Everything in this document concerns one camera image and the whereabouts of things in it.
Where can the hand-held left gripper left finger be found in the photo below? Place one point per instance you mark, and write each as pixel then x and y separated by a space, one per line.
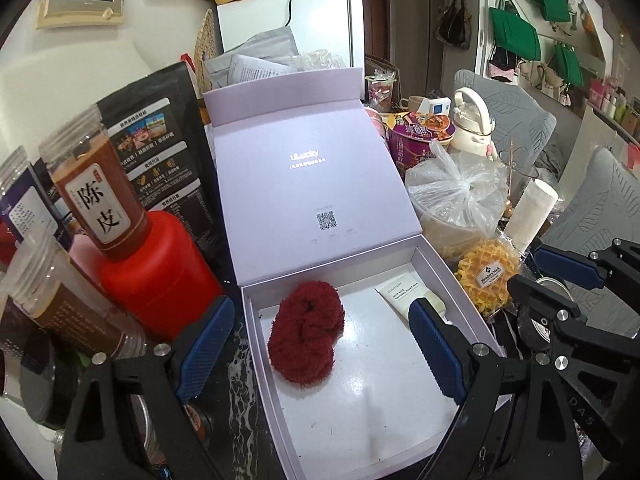
pixel 205 347

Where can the brown door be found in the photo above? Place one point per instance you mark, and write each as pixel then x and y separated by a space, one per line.
pixel 370 10

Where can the white label brown jar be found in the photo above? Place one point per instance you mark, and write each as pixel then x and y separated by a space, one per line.
pixel 90 160

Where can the wrapped snack cup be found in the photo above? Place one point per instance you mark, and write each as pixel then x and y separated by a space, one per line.
pixel 381 90

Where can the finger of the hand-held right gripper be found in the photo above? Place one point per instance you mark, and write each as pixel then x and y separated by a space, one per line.
pixel 540 297
pixel 565 265

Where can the cream water bottle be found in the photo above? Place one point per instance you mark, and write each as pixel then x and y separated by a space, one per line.
pixel 472 122

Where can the lavender gift box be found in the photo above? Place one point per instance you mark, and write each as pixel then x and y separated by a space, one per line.
pixel 310 160

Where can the clear jar brown contents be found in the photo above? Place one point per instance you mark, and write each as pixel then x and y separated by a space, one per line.
pixel 60 305

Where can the purple instant noodle bowl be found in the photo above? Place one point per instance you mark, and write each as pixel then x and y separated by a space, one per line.
pixel 420 137

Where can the grey leaf pattern cushion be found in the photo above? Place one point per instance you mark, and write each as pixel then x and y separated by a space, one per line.
pixel 595 200
pixel 505 105

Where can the white refrigerator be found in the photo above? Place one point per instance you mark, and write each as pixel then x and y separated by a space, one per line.
pixel 260 15

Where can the dark handbag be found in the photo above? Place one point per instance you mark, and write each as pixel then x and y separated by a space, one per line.
pixel 452 20

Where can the black printed pouch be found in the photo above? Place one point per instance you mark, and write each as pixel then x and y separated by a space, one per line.
pixel 165 110

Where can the woven straw fan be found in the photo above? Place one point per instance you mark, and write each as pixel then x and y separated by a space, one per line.
pixel 205 45

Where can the small white device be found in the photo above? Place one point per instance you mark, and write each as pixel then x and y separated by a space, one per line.
pixel 439 106

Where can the red canister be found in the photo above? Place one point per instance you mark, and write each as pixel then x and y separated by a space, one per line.
pixel 160 280

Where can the crumpled clear plastic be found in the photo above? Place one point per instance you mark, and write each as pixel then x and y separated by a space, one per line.
pixel 322 60

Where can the packaged yellow waffle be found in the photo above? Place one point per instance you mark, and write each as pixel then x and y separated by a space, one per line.
pixel 487 272

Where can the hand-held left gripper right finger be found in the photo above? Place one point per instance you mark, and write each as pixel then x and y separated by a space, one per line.
pixel 435 355

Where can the red fluffy cloth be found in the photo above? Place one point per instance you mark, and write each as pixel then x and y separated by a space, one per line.
pixel 305 332

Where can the beige tote bag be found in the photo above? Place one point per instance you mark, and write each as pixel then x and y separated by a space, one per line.
pixel 542 77

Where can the dark jar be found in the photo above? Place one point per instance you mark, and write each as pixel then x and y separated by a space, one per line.
pixel 35 385

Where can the blue label jar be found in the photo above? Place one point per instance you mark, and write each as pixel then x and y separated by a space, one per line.
pixel 30 210

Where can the white paper roll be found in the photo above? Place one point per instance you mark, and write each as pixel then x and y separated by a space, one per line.
pixel 530 210

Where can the row of toiletry bottles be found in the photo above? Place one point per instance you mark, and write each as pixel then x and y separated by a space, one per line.
pixel 617 102

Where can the grey paper bag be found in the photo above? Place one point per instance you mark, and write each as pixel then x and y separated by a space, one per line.
pixel 255 55

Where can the clear plastic bag with bowl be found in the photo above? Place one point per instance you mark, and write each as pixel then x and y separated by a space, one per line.
pixel 460 195

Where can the white hand cream tube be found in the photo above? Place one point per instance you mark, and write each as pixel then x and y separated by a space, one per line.
pixel 400 295

